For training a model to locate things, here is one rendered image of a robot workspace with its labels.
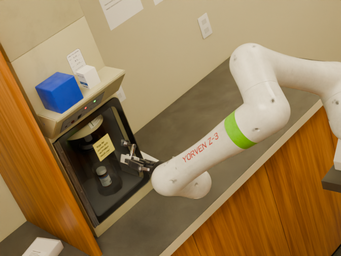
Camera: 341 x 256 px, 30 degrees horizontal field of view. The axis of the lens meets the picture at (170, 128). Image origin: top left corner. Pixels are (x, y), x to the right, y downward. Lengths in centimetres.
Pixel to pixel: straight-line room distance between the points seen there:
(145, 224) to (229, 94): 88
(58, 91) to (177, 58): 117
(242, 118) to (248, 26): 174
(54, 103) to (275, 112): 73
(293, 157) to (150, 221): 72
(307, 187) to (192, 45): 91
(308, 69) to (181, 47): 122
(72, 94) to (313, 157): 124
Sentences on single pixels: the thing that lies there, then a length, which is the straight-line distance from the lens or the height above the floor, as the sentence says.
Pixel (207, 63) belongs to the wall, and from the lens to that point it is 328.
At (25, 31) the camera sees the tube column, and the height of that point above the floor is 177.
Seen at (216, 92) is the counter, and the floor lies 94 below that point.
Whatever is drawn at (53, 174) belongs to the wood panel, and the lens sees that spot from 213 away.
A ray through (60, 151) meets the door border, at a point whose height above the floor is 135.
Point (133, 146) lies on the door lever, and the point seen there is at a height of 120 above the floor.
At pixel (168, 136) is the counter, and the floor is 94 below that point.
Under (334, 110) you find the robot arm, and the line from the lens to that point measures 210.
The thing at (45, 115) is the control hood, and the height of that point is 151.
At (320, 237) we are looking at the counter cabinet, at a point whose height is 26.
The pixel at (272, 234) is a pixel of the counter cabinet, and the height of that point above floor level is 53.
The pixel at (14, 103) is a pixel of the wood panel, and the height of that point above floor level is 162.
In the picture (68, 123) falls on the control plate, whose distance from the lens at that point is 216.
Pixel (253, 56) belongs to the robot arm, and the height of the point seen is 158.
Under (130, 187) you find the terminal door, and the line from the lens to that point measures 246.
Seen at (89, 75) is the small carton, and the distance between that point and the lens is 215.
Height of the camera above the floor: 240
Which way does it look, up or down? 30 degrees down
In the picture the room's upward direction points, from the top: 21 degrees counter-clockwise
